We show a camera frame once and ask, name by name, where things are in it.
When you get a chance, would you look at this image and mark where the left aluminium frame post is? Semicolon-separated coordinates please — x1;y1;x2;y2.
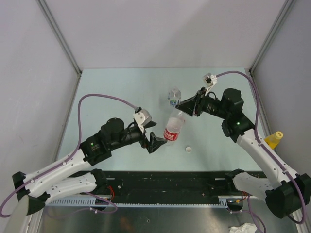
36;0;82;77

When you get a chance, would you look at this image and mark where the grey slotted cable duct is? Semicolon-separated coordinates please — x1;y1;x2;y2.
46;196;230;209

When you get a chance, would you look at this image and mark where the right aluminium frame post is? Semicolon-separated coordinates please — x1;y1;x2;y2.
249;0;296;74

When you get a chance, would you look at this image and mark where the crumpled white tissue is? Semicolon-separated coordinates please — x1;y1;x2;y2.
229;223;257;233

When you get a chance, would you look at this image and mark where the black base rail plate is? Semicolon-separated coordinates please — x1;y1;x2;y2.
80;170;255;204

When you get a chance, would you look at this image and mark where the aluminium frame post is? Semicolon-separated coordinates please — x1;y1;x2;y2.
36;0;82;77
249;0;296;74

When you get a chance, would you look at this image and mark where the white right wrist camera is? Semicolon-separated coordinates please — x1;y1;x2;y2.
203;73;217;96

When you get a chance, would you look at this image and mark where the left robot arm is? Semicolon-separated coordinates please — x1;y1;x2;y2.
12;118;167;215

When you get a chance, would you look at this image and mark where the yellow juice bottle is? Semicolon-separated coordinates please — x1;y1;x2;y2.
264;131;283;150

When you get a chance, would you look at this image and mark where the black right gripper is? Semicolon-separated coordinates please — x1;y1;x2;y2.
177;87;229;119

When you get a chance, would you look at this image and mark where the red label water bottle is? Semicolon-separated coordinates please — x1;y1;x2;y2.
163;108;185;146

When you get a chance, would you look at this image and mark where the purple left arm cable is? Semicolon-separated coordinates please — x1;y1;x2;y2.
0;94;141;217

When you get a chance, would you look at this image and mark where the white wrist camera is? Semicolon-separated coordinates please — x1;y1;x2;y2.
203;73;217;96
133;109;152;133

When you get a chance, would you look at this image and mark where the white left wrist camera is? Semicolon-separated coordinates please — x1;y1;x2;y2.
133;109;152;133

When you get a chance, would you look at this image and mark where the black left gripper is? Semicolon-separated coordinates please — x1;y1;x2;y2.
109;121;167;152

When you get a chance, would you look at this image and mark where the blue white label water bottle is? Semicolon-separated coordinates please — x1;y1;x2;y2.
167;86;181;107

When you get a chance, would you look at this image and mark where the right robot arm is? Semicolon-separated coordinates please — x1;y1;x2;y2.
176;87;311;218

